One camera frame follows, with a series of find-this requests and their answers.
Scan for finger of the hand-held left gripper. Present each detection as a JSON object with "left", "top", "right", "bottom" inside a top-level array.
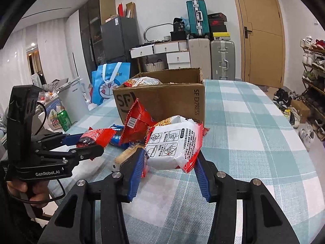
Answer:
[
  {"left": 32, "top": 132, "right": 84, "bottom": 151},
  {"left": 36, "top": 145, "right": 104, "bottom": 167}
]

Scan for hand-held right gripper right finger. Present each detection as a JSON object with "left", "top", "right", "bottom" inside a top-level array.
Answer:
[{"left": 193, "top": 150, "right": 301, "bottom": 244}]

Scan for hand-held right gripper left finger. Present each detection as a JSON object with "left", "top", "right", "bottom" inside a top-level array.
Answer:
[{"left": 42, "top": 145, "right": 146, "bottom": 244}]

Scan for red black snack packet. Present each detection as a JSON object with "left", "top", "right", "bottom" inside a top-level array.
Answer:
[{"left": 76, "top": 128, "right": 116, "bottom": 149}]

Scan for beige wafer stick packet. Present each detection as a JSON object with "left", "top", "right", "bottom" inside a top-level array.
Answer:
[{"left": 115, "top": 144, "right": 143, "bottom": 164}]

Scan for blue snack packet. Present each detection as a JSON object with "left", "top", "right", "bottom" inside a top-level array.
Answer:
[{"left": 109, "top": 124, "right": 138, "bottom": 149}]

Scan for white red-edged noodle packet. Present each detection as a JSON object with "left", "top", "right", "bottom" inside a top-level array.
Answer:
[{"left": 146, "top": 115, "right": 210, "bottom": 174}]

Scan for red triangular chip bag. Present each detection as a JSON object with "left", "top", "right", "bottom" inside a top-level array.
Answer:
[{"left": 119, "top": 98, "right": 156, "bottom": 144}]

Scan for brown cardboard box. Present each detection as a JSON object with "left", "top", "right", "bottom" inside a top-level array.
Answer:
[{"left": 112, "top": 67, "right": 206, "bottom": 127}]

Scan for white yellow noodle packet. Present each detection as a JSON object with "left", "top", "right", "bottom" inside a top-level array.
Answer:
[{"left": 123, "top": 77, "right": 163, "bottom": 87}]

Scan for person's left forearm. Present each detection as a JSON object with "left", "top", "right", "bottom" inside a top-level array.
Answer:
[{"left": 0, "top": 196, "right": 51, "bottom": 244}]

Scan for person's left hand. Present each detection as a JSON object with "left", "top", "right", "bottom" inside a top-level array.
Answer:
[{"left": 6, "top": 178, "right": 50, "bottom": 207}]

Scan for green drink can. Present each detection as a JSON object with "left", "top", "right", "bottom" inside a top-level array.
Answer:
[{"left": 57, "top": 109, "right": 72, "bottom": 132}]

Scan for white yellow printed carton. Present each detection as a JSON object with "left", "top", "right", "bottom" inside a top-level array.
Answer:
[{"left": 47, "top": 109, "right": 63, "bottom": 130}]

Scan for white electric kettle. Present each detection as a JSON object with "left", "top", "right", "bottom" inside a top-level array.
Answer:
[{"left": 57, "top": 77, "right": 88, "bottom": 122}]

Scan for grey clothing pile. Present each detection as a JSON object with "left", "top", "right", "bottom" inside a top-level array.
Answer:
[{"left": 42, "top": 77, "right": 69, "bottom": 92}]

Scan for blue cartoon tote bag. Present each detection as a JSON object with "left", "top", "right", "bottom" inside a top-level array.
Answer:
[{"left": 91, "top": 62, "right": 131, "bottom": 106}]

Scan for white curtains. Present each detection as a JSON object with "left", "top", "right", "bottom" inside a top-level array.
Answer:
[{"left": 0, "top": 20, "right": 71, "bottom": 112}]

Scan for white wardrobe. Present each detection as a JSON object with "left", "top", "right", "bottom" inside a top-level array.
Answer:
[{"left": 65, "top": 10, "right": 84, "bottom": 82}]

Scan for woven basket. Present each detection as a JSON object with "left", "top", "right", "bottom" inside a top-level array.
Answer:
[{"left": 145, "top": 60, "right": 165, "bottom": 72}]

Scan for grey refrigerator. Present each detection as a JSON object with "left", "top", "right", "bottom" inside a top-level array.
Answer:
[{"left": 100, "top": 16, "right": 140, "bottom": 64}]

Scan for white sneakers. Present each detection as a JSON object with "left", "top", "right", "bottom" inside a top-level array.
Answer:
[{"left": 300, "top": 124, "right": 315, "bottom": 151}]

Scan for black sneakers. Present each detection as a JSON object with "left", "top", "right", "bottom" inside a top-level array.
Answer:
[{"left": 273, "top": 88, "right": 292, "bottom": 106}]

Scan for dark glass cabinet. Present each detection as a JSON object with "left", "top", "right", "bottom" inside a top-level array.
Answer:
[{"left": 79, "top": 0, "right": 116, "bottom": 71}]

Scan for small cardboard box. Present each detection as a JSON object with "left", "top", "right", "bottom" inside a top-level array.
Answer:
[{"left": 289, "top": 99, "right": 311, "bottom": 124}]

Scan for beige suitcase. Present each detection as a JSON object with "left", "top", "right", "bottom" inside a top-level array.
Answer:
[{"left": 188, "top": 38, "right": 212, "bottom": 79}]

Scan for silver suitcase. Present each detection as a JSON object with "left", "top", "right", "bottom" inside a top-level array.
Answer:
[{"left": 210, "top": 40, "right": 236, "bottom": 80}]

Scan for white drawer desk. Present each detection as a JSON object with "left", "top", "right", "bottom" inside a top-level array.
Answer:
[{"left": 130, "top": 41, "right": 191, "bottom": 71}]

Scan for tall brown cardboard carton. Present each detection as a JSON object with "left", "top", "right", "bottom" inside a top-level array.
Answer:
[{"left": 126, "top": 2, "right": 136, "bottom": 19}]

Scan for yellow black shoe box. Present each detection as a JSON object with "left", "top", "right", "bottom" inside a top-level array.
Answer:
[{"left": 211, "top": 32, "right": 231, "bottom": 40}]

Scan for wide black box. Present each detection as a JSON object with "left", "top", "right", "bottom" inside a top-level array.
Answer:
[{"left": 170, "top": 31, "right": 188, "bottom": 41}]

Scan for shoe rack with shoes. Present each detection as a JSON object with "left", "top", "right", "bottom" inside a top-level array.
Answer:
[{"left": 301, "top": 37, "right": 325, "bottom": 141}]

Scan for wooden door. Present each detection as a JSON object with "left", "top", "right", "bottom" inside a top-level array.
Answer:
[{"left": 230, "top": 0, "right": 286, "bottom": 88}]

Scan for small black printed box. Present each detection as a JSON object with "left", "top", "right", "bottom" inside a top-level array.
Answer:
[{"left": 173, "top": 18, "right": 187, "bottom": 32}]

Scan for teal suitcase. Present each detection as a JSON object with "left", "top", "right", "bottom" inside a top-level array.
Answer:
[{"left": 186, "top": 0, "right": 210, "bottom": 37}]

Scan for silver arched frame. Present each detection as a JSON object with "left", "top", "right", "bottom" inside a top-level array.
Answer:
[{"left": 144, "top": 23, "right": 174, "bottom": 42}]

